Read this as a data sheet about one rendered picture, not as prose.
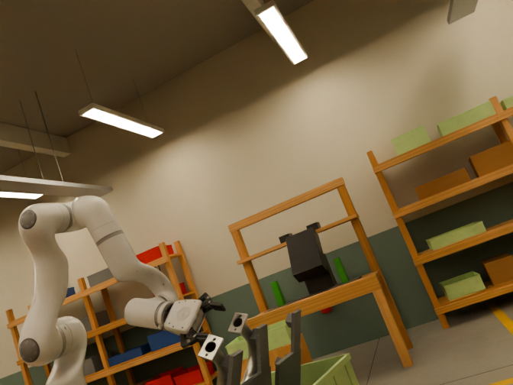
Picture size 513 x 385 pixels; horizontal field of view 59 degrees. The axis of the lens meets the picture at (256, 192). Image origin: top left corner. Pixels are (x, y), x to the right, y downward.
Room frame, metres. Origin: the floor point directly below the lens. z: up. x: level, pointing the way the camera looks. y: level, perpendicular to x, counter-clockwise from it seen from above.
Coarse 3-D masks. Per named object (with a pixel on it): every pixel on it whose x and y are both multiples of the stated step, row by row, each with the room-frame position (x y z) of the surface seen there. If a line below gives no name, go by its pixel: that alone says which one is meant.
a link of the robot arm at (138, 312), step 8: (160, 296) 1.43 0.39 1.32; (128, 304) 1.40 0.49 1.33; (136, 304) 1.39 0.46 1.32; (144, 304) 1.38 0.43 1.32; (152, 304) 1.37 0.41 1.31; (128, 312) 1.39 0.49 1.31; (136, 312) 1.38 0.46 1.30; (144, 312) 1.36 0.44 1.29; (152, 312) 1.35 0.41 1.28; (128, 320) 1.40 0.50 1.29; (136, 320) 1.38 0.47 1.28; (144, 320) 1.36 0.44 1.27; (152, 320) 1.35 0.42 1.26
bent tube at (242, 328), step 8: (232, 320) 1.24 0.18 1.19; (240, 320) 1.25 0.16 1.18; (232, 328) 1.23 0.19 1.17; (240, 328) 1.22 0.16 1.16; (248, 328) 1.25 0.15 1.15; (248, 336) 1.26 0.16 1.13; (248, 344) 1.29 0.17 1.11; (248, 360) 1.31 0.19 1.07; (256, 360) 1.30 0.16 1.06; (248, 368) 1.30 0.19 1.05; (256, 368) 1.30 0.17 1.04; (248, 376) 1.28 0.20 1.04
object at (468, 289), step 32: (512, 96) 4.99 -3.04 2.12; (416, 128) 5.29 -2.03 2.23; (448, 128) 5.22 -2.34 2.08; (480, 128) 5.05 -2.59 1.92; (512, 128) 5.01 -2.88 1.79; (480, 160) 5.21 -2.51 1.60; (512, 160) 5.11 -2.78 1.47; (384, 192) 5.43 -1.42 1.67; (416, 192) 5.44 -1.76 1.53; (448, 192) 5.21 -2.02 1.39; (480, 224) 5.26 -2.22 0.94; (512, 224) 5.13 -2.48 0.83; (416, 256) 5.42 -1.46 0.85; (448, 288) 5.41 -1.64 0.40; (480, 288) 5.34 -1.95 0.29; (512, 288) 5.16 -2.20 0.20
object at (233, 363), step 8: (240, 352) 1.11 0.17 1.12; (224, 360) 1.11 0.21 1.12; (232, 360) 1.09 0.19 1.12; (240, 360) 1.12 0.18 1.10; (224, 368) 1.11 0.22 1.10; (232, 368) 1.09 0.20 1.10; (240, 368) 1.13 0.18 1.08; (232, 376) 1.10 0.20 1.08; (240, 376) 1.14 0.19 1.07; (232, 384) 1.11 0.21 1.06
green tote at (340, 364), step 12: (324, 360) 1.50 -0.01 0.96; (336, 360) 1.48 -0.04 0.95; (348, 360) 1.45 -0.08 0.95; (312, 372) 1.53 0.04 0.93; (324, 372) 1.51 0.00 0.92; (336, 372) 1.37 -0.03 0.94; (348, 372) 1.42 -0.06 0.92; (300, 384) 1.56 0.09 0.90; (312, 384) 1.54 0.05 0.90; (324, 384) 1.30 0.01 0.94; (336, 384) 1.35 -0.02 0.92; (348, 384) 1.41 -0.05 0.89
